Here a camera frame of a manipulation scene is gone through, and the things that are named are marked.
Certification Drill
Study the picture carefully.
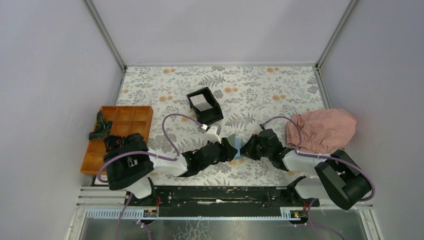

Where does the pink cloth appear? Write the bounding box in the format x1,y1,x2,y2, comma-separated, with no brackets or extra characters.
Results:
285,108,357,154

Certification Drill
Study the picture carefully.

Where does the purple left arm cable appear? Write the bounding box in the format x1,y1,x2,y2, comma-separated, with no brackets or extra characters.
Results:
96,113,208,184

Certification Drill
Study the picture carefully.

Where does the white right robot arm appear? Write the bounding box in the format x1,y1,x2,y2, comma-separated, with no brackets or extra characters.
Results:
240,129,375,210

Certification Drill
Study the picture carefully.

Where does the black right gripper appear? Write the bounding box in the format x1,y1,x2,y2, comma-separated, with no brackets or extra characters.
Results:
237,134,272,161

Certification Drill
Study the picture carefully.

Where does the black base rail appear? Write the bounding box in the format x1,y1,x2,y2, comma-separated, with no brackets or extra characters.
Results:
124,185,311,217

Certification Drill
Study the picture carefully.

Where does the black card box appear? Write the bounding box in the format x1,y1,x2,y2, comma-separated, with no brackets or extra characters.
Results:
186,87,224,125

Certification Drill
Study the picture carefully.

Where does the orange compartment tray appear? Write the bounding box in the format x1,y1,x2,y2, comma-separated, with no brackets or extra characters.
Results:
80,106,154,175

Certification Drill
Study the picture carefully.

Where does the stack of white cards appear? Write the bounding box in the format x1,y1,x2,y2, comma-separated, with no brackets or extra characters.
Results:
189,94,213,112

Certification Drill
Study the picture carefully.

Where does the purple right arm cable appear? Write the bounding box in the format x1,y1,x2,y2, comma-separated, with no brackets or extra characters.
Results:
259,115,376,203

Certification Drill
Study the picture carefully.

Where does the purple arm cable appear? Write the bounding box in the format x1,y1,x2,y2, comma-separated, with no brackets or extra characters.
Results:
96,113,208,184
259,115,376,203

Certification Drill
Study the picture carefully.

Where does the black coiled strap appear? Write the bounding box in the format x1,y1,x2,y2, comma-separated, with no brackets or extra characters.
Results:
103,133,144,152

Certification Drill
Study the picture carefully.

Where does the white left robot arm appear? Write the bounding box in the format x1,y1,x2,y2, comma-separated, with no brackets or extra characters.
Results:
98,134,240,206

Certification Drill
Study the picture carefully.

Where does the green patterned strap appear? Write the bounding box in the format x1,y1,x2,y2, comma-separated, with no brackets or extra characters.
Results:
88,110,114,141

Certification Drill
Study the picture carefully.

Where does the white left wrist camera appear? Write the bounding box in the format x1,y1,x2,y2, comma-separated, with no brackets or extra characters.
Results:
200,124,222,144

